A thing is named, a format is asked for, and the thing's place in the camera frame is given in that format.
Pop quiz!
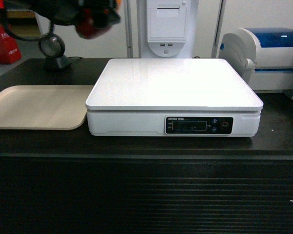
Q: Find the white checkout scale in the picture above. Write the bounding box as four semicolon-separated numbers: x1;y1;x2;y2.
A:
85;58;263;137

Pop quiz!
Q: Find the red box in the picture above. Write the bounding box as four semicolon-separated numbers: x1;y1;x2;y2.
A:
0;25;21;64

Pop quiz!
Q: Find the black barcode scanner stand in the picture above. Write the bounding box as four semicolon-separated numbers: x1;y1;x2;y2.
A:
38;34;71;72

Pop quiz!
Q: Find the beige plastic tray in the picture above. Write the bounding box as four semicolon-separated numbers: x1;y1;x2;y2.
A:
0;85;93;130

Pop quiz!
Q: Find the dark red mango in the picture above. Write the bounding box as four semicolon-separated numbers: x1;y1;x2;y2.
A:
75;16;112;39

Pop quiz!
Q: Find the white and blue label printer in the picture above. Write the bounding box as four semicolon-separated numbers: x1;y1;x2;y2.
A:
218;27;293;99

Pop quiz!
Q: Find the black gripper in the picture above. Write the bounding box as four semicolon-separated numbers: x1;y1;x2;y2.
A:
4;0;122;27

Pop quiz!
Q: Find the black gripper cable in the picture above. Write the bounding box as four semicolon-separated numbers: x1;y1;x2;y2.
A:
0;7;56;42

